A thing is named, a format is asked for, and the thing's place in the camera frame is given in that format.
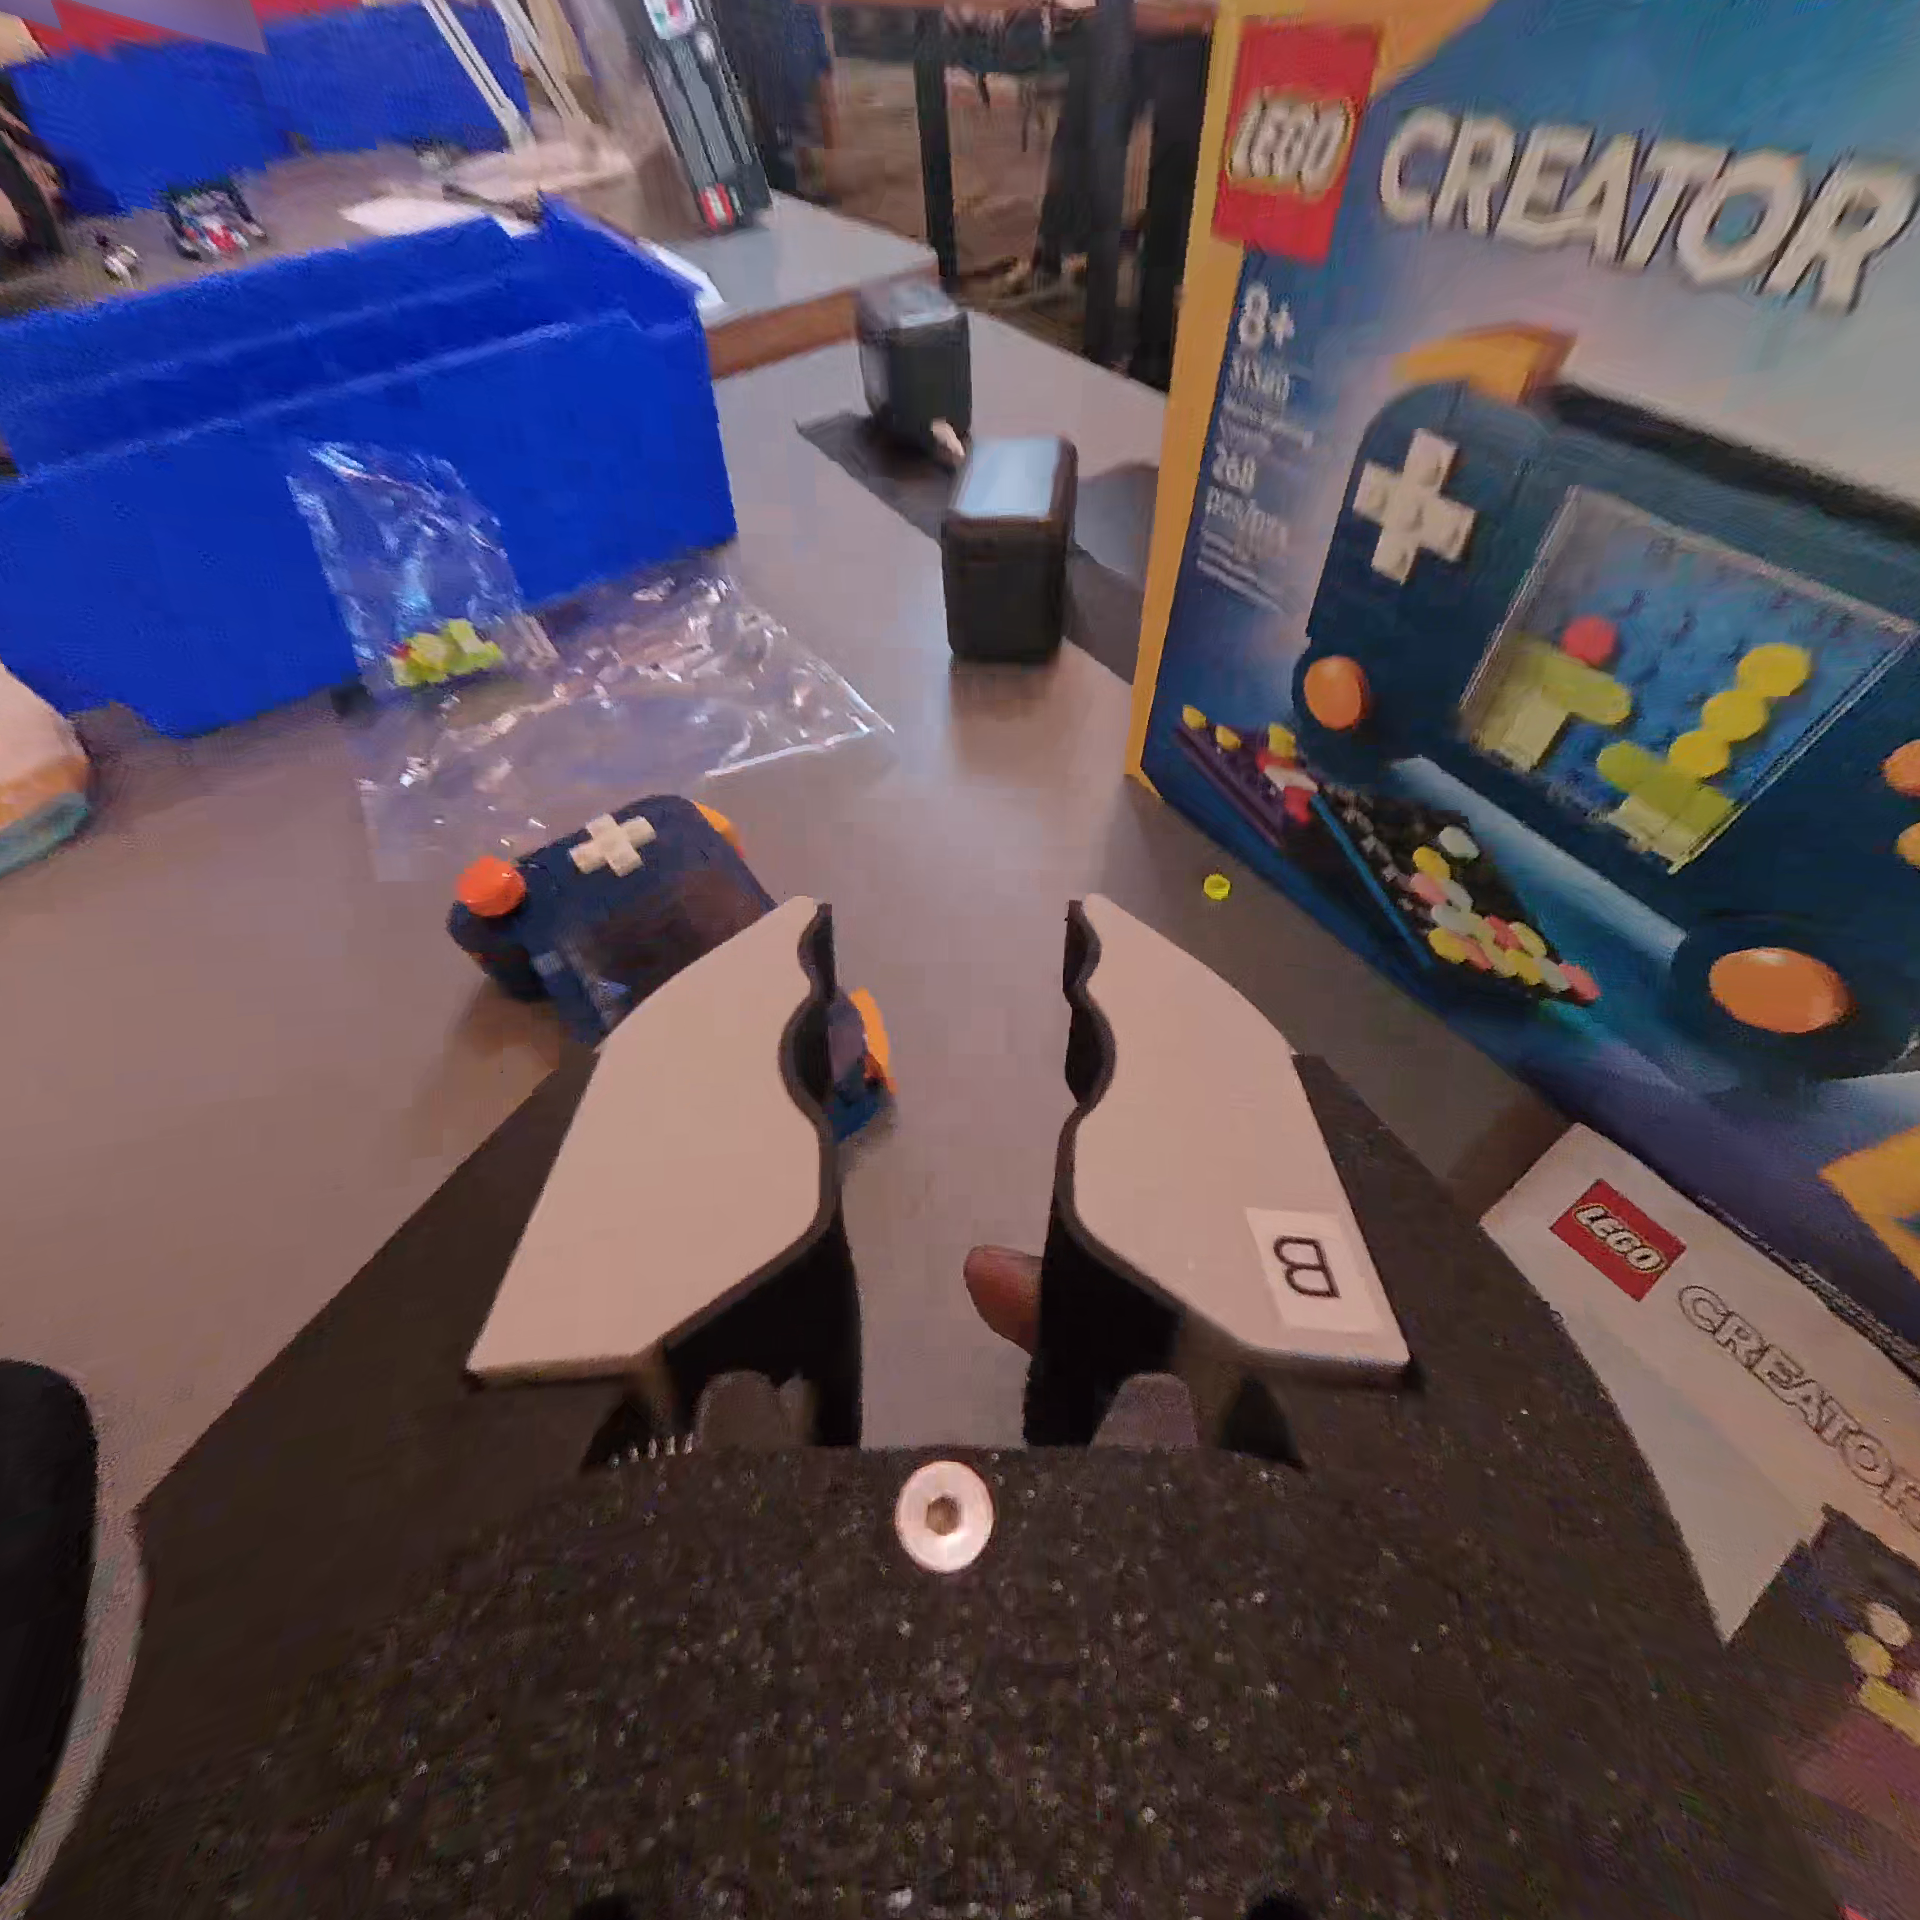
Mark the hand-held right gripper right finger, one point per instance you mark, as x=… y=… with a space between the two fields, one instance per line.
x=1201 y=1140

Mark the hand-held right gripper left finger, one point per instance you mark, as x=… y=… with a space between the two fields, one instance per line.
x=674 y=1184

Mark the black foam-lined case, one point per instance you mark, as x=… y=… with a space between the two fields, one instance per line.
x=39 y=1574

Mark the person's right hand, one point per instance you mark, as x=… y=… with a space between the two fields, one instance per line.
x=1004 y=1290

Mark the toy handheld game console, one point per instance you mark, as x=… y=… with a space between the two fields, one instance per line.
x=630 y=900

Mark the clear plastic bag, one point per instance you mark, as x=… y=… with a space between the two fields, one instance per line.
x=674 y=705

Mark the instruction booklet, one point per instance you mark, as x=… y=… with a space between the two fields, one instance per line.
x=1725 y=1381
x=39 y=781

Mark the small dark blue box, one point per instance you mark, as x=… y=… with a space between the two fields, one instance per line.
x=1008 y=584

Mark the small bag with green pieces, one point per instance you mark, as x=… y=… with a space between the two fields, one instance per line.
x=404 y=554

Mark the colourful toy set box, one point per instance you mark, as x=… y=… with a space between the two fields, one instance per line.
x=1650 y=525

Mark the blue plastic bin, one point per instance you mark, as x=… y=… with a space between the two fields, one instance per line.
x=374 y=75
x=180 y=601

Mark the small dark object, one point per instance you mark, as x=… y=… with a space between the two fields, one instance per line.
x=908 y=352

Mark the wooden desk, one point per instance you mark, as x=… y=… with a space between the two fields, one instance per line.
x=811 y=262

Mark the small toy car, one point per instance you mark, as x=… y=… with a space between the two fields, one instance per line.
x=218 y=225

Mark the black toy box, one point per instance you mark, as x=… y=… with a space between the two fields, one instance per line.
x=705 y=104

